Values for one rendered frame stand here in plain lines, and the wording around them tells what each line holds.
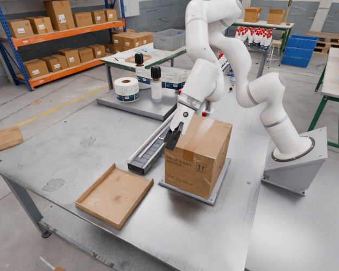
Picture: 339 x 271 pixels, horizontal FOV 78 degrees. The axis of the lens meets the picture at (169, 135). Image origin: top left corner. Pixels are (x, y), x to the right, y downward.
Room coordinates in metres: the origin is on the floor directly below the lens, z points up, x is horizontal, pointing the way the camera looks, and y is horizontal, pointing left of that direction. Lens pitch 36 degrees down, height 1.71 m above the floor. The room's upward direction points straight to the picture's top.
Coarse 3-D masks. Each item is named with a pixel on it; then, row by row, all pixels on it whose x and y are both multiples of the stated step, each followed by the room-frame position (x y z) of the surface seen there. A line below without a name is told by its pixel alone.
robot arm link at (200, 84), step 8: (200, 64) 0.70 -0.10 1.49; (208, 64) 0.70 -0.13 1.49; (192, 72) 0.71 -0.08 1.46; (200, 72) 0.69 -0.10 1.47; (208, 72) 0.69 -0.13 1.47; (216, 72) 0.71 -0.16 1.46; (192, 80) 0.68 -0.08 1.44; (200, 80) 0.67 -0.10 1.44; (208, 80) 0.68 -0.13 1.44; (184, 88) 0.68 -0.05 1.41; (192, 88) 0.66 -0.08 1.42; (200, 88) 0.66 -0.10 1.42; (208, 88) 0.68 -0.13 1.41; (192, 96) 0.65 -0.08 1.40; (200, 96) 0.66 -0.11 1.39; (208, 96) 0.69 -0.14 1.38
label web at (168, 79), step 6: (162, 72) 1.83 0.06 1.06; (186, 72) 1.83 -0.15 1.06; (162, 78) 1.83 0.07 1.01; (168, 78) 1.81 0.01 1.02; (174, 78) 1.78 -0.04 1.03; (180, 78) 1.79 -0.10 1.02; (186, 78) 1.84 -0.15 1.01; (162, 84) 1.83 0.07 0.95; (168, 84) 1.81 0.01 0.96; (174, 84) 1.78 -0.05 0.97; (180, 84) 1.80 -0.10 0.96
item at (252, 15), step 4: (244, 8) 6.81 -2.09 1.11; (252, 8) 6.98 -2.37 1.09; (256, 8) 6.92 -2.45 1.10; (260, 8) 6.63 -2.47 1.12; (248, 12) 6.72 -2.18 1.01; (252, 12) 6.65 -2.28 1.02; (256, 12) 6.59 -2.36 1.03; (244, 16) 6.77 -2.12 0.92; (248, 16) 6.71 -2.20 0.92; (252, 16) 6.64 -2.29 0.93; (256, 16) 6.58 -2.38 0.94; (244, 20) 6.76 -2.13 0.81; (248, 20) 6.69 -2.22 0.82; (252, 20) 6.62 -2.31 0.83; (256, 20) 6.62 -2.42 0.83
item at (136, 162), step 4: (168, 128) 1.22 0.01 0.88; (164, 132) 1.17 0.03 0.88; (156, 136) 1.12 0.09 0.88; (164, 136) 1.12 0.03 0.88; (152, 140) 1.08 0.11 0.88; (160, 140) 1.08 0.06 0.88; (148, 144) 1.04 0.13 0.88; (156, 144) 1.04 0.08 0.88; (160, 144) 1.04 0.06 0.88; (144, 148) 1.00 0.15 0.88; (152, 148) 1.00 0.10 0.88; (156, 148) 1.00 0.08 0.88; (140, 152) 0.96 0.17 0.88; (148, 152) 0.96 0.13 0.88; (152, 152) 0.96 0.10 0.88; (136, 156) 0.92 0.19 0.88; (144, 156) 0.92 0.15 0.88; (148, 156) 0.92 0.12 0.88; (132, 160) 0.89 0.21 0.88; (136, 160) 0.89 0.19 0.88; (140, 160) 0.89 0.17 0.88; (144, 160) 0.89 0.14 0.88; (148, 160) 0.89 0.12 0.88; (132, 164) 0.86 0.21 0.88; (136, 164) 0.86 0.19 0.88; (140, 164) 0.86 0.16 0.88; (144, 164) 0.86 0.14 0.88
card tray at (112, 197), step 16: (112, 176) 0.81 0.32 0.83; (128, 176) 0.81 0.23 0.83; (96, 192) 0.70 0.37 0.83; (112, 192) 0.70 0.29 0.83; (128, 192) 0.70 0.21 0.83; (144, 192) 0.69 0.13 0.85; (80, 208) 0.61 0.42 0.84; (96, 208) 0.61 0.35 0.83; (112, 208) 0.61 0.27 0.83; (128, 208) 0.61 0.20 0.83; (112, 224) 0.52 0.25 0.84
